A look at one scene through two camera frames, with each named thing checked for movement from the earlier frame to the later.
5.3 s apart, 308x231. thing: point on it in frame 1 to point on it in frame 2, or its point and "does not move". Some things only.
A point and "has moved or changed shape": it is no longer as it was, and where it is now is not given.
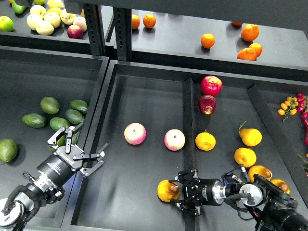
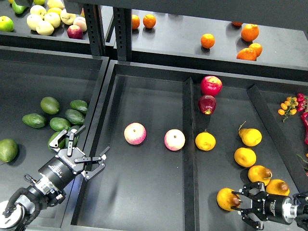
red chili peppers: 302,101 does not move
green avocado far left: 34,120 does not move
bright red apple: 211,85 does not move
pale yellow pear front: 44,28 does not move
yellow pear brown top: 167,191 has moved or changed shape
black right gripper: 203,192 to 279,209
